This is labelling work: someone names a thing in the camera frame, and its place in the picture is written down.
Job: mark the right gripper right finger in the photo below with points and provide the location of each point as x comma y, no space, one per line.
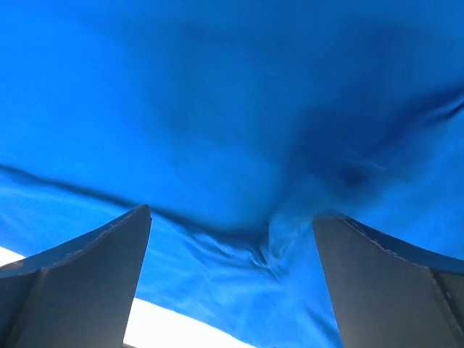
386,292

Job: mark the blue t shirt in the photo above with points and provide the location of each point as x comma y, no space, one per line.
236,122

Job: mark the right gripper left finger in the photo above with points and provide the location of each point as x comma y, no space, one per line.
79,293

